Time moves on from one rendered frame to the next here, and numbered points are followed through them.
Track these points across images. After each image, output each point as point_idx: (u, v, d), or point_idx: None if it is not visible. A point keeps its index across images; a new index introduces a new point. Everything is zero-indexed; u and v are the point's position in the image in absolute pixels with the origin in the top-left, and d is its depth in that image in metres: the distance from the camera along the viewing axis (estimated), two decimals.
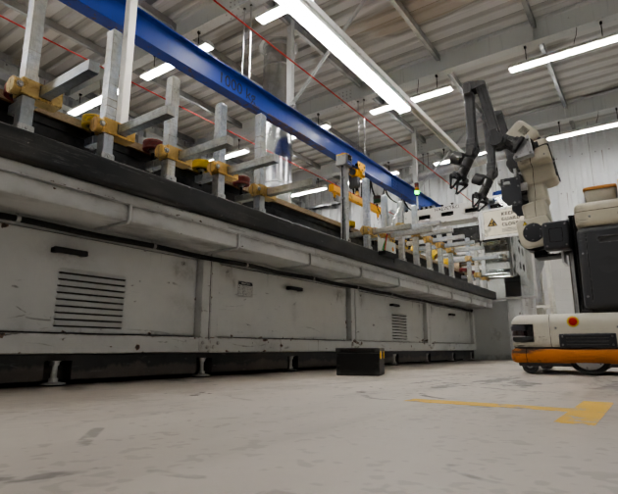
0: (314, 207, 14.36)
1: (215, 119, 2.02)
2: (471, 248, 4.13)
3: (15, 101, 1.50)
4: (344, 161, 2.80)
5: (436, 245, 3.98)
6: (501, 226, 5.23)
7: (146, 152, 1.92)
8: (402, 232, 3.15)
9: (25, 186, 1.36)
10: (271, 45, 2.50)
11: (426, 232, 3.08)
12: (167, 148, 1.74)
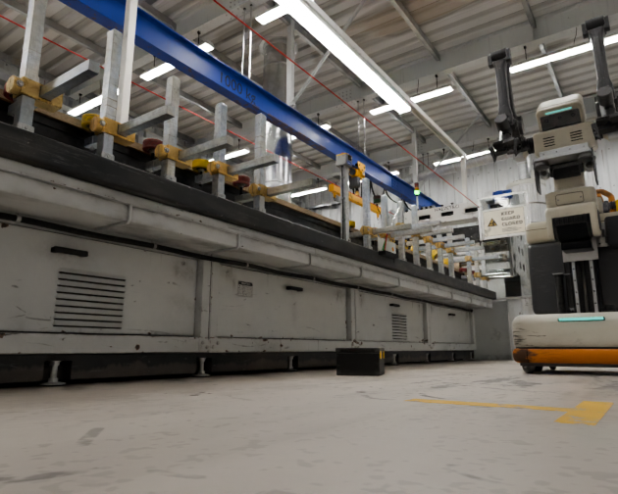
0: (314, 207, 14.36)
1: (215, 119, 2.02)
2: (471, 248, 4.13)
3: (15, 101, 1.50)
4: (344, 161, 2.80)
5: (436, 245, 3.98)
6: (501, 226, 5.23)
7: (146, 152, 1.92)
8: (402, 232, 3.15)
9: (25, 186, 1.36)
10: (271, 45, 2.50)
11: (426, 232, 3.08)
12: (167, 148, 1.74)
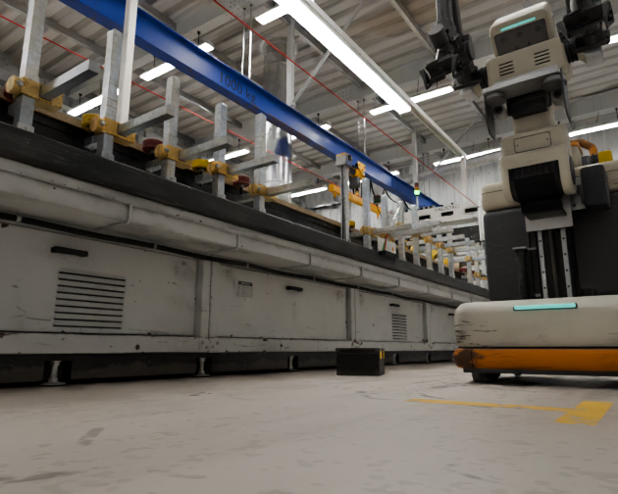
0: (314, 207, 14.36)
1: (215, 119, 2.02)
2: (471, 248, 4.13)
3: (15, 101, 1.50)
4: (344, 161, 2.80)
5: (436, 245, 3.98)
6: None
7: (146, 152, 1.92)
8: (402, 232, 3.15)
9: (25, 186, 1.36)
10: (271, 45, 2.50)
11: (426, 232, 3.08)
12: (167, 148, 1.74)
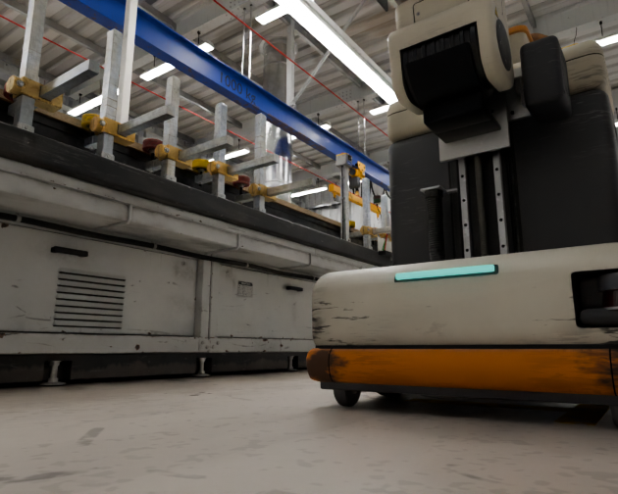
0: (314, 207, 14.36)
1: (215, 119, 2.02)
2: None
3: (15, 101, 1.50)
4: (344, 161, 2.80)
5: None
6: None
7: (146, 152, 1.92)
8: None
9: (25, 186, 1.36)
10: (271, 45, 2.50)
11: None
12: (167, 148, 1.74)
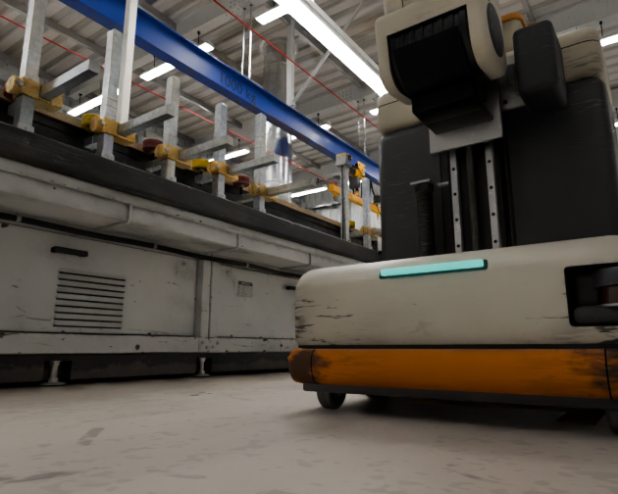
0: (314, 207, 14.36)
1: (215, 119, 2.02)
2: None
3: (15, 101, 1.50)
4: (344, 161, 2.80)
5: None
6: None
7: (146, 152, 1.92)
8: None
9: (25, 186, 1.36)
10: (271, 45, 2.50)
11: None
12: (167, 148, 1.74)
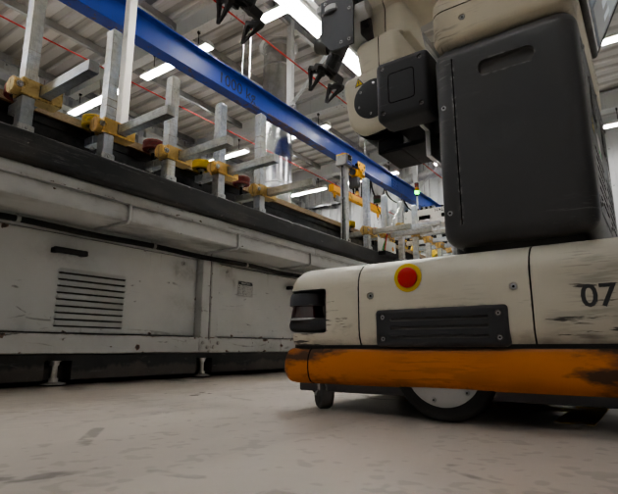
0: (314, 207, 14.36)
1: (215, 119, 2.02)
2: None
3: (15, 101, 1.50)
4: (344, 161, 2.80)
5: (436, 245, 3.98)
6: None
7: (146, 152, 1.92)
8: (402, 232, 3.15)
9: (25, 186, 1.36)
10: (271, 45, 2.50)
11: (426, 232, 3.08)
12: (167, 148, 1.74)
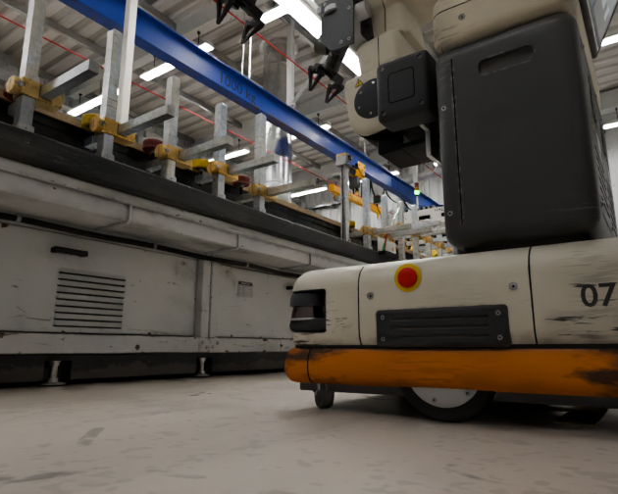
0: (314, 207, 14.36)
1: (215, 119, 2.02)
2: None
3: (15, 101, 1.50)
4: (344, 161, 2.80)
5: (436, 245, 3.98)
6: None
7: (146, 152, 1.92)
8: (402, 232, 3.15)
9: (25, 186, 1.36)
10: (271, 45, 2.50)
11: (426, 232, 3.08)
12: (167, 148, 1.74)
